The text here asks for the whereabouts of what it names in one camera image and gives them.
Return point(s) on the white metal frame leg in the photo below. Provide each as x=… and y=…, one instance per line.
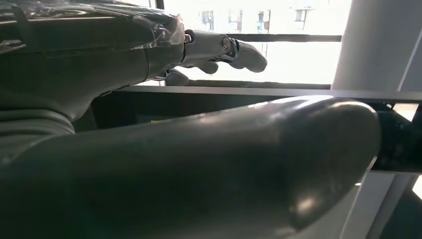
x=356, y=214

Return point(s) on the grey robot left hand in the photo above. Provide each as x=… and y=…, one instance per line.
x=197, y=171

